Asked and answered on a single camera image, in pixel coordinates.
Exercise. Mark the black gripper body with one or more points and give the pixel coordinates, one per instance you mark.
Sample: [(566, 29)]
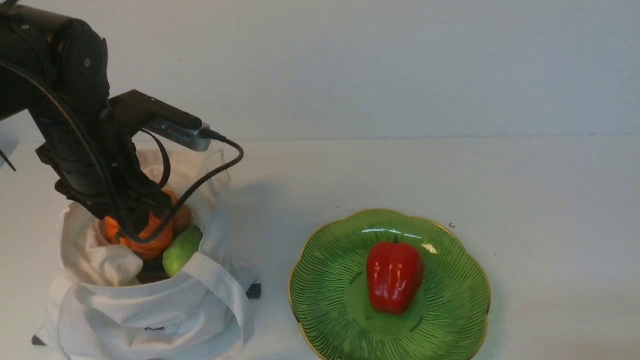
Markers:
[(111, 132)]

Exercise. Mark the white cloth tote bag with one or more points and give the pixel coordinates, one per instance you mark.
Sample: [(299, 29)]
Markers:
[(96, 309)]

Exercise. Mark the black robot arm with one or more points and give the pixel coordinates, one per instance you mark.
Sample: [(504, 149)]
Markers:
[(55, 67)]

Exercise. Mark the black base under bag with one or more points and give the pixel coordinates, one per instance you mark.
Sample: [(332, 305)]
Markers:
[(254, 292)]

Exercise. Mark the brown toy potato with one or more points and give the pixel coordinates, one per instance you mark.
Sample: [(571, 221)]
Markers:
[(182, 220)]

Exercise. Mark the light green toy vegetable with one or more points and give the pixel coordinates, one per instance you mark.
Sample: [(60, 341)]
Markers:
[(180, 251)]

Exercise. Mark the dark purple toy vegetable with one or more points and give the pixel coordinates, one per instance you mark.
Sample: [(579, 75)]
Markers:
[(152, 271)]

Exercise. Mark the red toy bell pepper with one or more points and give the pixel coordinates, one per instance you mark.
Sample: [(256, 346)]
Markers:
[(394, 274)]

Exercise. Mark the green glass scalloped plate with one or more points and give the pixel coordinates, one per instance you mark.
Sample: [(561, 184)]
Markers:
[(329, 298)]

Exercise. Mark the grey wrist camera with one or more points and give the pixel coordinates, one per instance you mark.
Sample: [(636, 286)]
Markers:
[(188, 135)]

